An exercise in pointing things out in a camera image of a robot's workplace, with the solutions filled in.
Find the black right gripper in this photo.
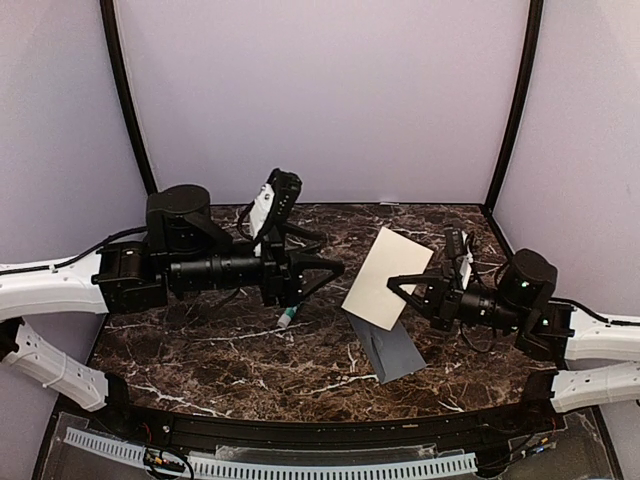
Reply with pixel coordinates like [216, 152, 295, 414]
[388, 264, 526, 333]

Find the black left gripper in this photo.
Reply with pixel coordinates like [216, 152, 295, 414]
[168, 222, 347, 308]

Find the cream letter paper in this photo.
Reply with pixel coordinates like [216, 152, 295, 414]
[341, 227, 433, 331]

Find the green white glue stick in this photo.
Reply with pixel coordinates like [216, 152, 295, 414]
[276, 303, 303, 329]

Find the grey-blue paper envelope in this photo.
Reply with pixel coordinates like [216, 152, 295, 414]
[345, 312, 426, 384]

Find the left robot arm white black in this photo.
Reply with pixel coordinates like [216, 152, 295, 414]
[1, 170, 345, 436]

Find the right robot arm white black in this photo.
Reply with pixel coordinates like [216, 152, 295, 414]
[387, 249, 639, 434]

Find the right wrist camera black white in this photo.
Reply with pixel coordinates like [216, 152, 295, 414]
[443, 224, 478, 290]

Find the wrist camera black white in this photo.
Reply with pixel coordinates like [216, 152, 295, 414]
[443, 224, 478, 290]
[249, 168, 302, 241]

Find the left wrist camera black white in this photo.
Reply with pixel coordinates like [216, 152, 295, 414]
[249, 168, 302, 241]

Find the black front table rail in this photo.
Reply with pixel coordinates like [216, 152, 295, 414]
[94, 374, 566, 451]

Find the grey slotted cable duct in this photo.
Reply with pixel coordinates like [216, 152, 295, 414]
[63, 427, 478, 479]

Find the small circuit board with wires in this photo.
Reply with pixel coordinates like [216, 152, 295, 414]
[142, 448, 189, 475]

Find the black right corner frame post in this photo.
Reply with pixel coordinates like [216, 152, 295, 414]
[483, 0, 544, 217]

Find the black corner frame post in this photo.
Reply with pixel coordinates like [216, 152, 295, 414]
[99, 0, 158, 195]
[483, 0, 544, 217]

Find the black left corner frame post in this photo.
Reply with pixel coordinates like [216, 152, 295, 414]
[99, 0, 158, 195]

